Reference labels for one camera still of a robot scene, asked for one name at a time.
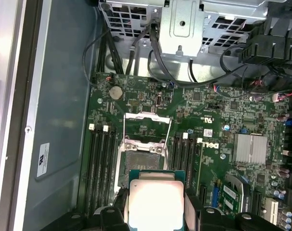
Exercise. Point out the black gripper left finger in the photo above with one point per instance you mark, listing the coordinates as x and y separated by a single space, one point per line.
107 221

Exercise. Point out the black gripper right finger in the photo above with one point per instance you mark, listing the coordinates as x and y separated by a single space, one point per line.
208 221

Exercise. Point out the silver CPU green board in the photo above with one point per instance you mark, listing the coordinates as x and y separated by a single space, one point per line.
155 199

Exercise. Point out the thin metal locking lever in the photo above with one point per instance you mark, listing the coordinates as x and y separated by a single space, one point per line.
168 157

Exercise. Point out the metal socket cover frame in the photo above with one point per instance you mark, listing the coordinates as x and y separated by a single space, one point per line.
148 117

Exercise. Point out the CPU socket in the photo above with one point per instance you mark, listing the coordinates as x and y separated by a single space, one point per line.
143 160

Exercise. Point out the blue expansion slot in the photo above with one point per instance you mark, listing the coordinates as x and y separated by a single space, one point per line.
216 195

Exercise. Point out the silver finned heatsink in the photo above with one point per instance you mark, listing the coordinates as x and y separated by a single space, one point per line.
249 149

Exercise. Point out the green motherboard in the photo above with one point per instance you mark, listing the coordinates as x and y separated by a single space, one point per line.
208 115

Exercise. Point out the silver coin battery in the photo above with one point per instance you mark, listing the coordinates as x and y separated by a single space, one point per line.
115 92

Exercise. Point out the internal USB port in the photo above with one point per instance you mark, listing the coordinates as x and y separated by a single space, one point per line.
158 100

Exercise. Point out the black open PC case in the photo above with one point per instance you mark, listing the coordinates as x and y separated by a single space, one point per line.
64 96

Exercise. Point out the silver disk bay cage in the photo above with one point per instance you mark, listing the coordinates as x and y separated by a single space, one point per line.
179 29

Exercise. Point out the black plastic fan duct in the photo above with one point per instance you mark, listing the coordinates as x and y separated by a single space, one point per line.
273 36

